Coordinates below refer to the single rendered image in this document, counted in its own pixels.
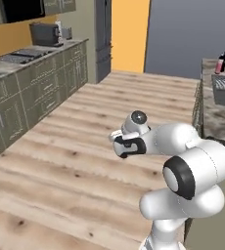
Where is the grey-green base cupboard run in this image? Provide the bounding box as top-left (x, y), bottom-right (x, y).
top-left (0, 38), bottom-right (90, 165)

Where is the grey toaster oven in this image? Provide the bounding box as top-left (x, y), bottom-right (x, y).
top-left (28, 21), bottom-right (66, 48)

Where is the grey fridge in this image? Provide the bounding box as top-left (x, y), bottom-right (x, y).
top-left (94, 0), bottom-right (113, 85)

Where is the white jug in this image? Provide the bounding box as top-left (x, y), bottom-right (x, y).
top-left (54, 20), bottom-right (64, 34)

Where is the small grey appliance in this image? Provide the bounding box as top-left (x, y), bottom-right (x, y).
top-left (61, 26), bottom-right (74, 41)

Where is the black hob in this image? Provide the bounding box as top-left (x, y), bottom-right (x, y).
top-left (0, 48), bottom-right (55, 65)

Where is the pink bottle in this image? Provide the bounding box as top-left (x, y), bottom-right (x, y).
top-left (214, 55), bottom-right (225, 75)

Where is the black bottle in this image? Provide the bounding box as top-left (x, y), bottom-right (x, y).
top-left (220, 50), bottom-right (225, 73)

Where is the black microwave oven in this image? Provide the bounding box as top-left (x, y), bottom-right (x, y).
top-left (0, 0), bottom-right (47, 24)

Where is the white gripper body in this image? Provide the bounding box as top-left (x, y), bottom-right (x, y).
top-left (108, 129), bottom-right (125, 143)

